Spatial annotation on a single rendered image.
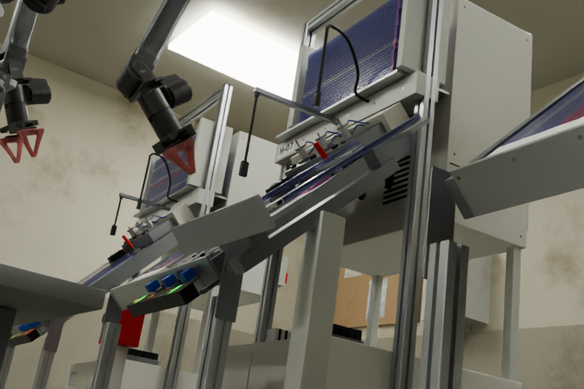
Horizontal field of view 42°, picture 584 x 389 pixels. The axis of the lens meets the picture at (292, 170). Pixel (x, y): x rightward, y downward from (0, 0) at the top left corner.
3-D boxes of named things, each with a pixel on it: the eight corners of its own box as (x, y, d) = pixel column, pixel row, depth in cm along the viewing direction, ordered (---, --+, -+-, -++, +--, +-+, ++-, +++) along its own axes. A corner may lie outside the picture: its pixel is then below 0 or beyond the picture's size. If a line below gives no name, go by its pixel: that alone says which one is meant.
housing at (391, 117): (408, 157, 208) (381, 112, 207) (311, 195, 248) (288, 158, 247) (425, 145, 213) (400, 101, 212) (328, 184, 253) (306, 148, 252)
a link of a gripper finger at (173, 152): (195, 172, 176) (175, 136, 176) (209, 165, 171) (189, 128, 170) (172, 185, 173) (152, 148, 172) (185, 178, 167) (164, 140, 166)
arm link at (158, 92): (129, 98, 169) (143, 89, 165) (151, 89, 174) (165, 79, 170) (145, 126, 170) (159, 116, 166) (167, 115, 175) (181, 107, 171)
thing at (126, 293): (222, 284, 170) (205, 257, 169) (122, 311, 224) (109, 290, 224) (225, 281, 171) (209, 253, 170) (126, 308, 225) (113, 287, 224)
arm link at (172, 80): (115, 86, 172) (129, 62, 166) (150, 72, 181) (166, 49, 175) (146, 127, 171) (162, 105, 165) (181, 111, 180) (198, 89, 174)
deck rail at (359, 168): (225, 283, 168) (211, 259, 168) (222, 284, 170) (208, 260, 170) (419, 146, 209) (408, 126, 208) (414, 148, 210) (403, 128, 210)
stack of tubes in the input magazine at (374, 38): (393, 71, 215) (401, -9, 224) (297, 124, 257) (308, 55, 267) (427, 87, 220) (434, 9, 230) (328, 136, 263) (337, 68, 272)
